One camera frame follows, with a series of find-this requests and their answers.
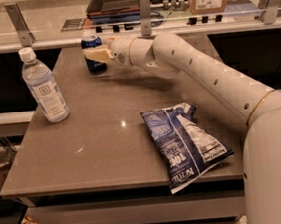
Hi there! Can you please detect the clear plastic water bottle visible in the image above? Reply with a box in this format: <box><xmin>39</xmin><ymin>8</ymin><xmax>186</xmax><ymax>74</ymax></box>
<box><xmin>18</xmin><ymin>47</ymin><xmax>70</xmax><ymax>123</ymax></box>

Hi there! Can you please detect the dark laptop stack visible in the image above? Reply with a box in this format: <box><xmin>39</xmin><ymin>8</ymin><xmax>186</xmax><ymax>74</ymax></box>
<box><xmin>84</xmin><ymin>0</ymin><xmax>141</xmax><ymax>30</ymax></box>

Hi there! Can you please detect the left metal glass bracket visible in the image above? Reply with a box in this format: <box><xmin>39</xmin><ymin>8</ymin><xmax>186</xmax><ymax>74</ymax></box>
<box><xmin>4</xmin><ymin>3</ymin><xmax>36</xmax><ymax>47</ymax></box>

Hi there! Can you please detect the blue pepsi can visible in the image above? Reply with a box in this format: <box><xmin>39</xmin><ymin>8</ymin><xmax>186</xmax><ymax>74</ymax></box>
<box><xmin>81</xmin><ymin>30</ymin><xmax>107</xmax><ymax>75</ymax></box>

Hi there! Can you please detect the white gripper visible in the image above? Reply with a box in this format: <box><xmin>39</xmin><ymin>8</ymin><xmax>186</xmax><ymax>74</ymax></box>
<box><xmin>82</xmin><ymin>36</ymin><xmax>134</xmax><ymax>67</ymax></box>

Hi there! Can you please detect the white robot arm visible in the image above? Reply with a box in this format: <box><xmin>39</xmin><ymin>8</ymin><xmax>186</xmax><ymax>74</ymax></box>
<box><xmin>83</xmin><ymin>33</ymin><xmax>281</xmax><ymax>224</ymax></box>

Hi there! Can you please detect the middle metal glass bracket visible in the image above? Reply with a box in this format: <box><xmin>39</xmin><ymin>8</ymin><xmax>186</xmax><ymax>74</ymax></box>
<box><xmin>139</xmin><ymin>0</ymin><xmax>152</xmax><ymax>37</ymax></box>

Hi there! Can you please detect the blue chip bag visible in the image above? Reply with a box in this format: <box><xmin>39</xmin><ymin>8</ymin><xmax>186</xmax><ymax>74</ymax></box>
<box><xmin>140</xmin><ymin>103</ymin><xmax>234</xmax><ymax>194</ymax></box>

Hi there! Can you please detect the grey table drawer base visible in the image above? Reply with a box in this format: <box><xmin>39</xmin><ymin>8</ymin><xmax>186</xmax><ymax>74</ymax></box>
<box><xmin>23</xmin><ymin>178</ymin><xmax>246</xmax><ymax>224</ymax></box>

